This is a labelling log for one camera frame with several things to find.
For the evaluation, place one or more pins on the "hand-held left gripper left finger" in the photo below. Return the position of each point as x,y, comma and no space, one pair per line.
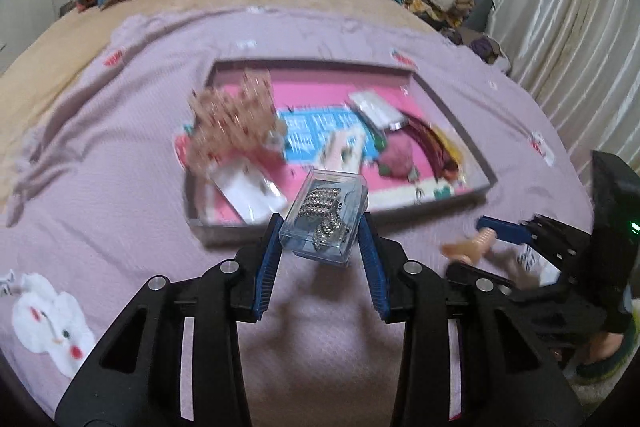
267,257

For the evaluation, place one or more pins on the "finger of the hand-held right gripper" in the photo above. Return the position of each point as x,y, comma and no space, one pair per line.
470,273
502,229

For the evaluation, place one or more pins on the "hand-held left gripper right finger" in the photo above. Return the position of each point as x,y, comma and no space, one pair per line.
372,267

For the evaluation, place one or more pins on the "beige hair clip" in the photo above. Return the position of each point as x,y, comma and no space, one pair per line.
472,247

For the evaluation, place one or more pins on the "grey cardboard tray box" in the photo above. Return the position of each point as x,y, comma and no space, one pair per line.
205,229

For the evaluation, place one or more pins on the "clear box of rhinestone clips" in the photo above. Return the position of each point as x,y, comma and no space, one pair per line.
320,207

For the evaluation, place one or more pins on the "pink fuzzy hair clip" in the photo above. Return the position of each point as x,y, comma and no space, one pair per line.
400,154

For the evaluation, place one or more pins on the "pearl bead hair clip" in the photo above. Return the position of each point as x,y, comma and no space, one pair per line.
235,122

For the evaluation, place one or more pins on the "person's right forearm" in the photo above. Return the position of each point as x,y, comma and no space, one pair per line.
600,347

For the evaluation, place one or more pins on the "dark red hair clip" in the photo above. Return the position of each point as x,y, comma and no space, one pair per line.
430,139

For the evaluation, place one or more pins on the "cream hair clip packet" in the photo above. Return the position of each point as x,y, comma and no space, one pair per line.
345,152

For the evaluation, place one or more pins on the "white packaged hair accessory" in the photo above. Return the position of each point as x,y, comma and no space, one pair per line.
375,109

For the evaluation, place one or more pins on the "pink book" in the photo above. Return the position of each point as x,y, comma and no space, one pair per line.
310,92

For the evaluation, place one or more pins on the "purple printed blanket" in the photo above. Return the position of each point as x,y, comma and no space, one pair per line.
100,157

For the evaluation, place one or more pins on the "cream satin curtain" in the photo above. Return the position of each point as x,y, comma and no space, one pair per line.
550,7

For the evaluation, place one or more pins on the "beige blanket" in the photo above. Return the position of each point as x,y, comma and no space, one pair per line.
75,32

